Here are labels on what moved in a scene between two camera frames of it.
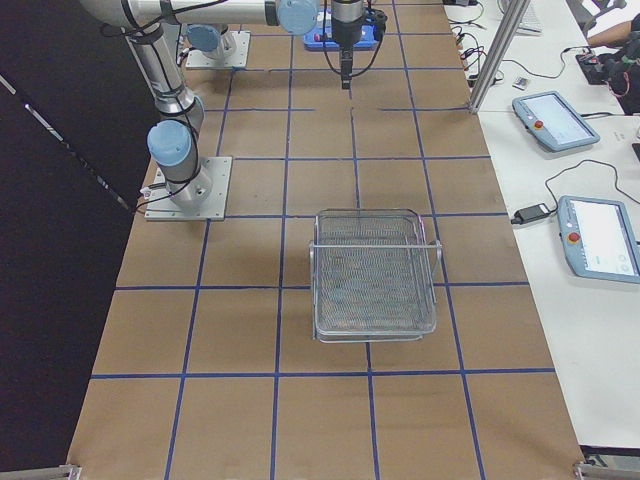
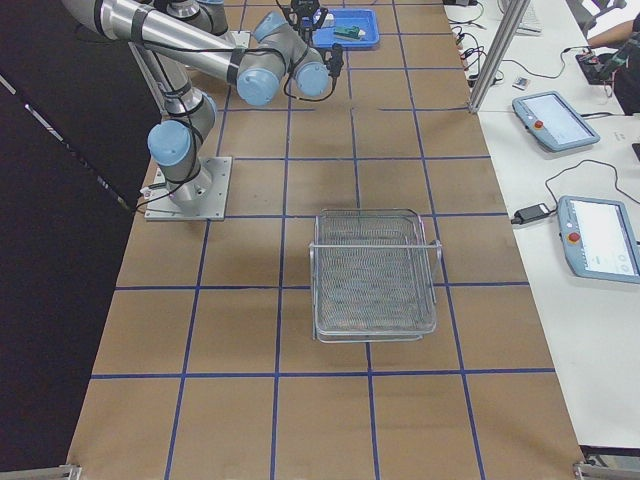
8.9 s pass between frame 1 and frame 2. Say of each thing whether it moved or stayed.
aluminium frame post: stayed
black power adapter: stayed
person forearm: stayed
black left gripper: moved
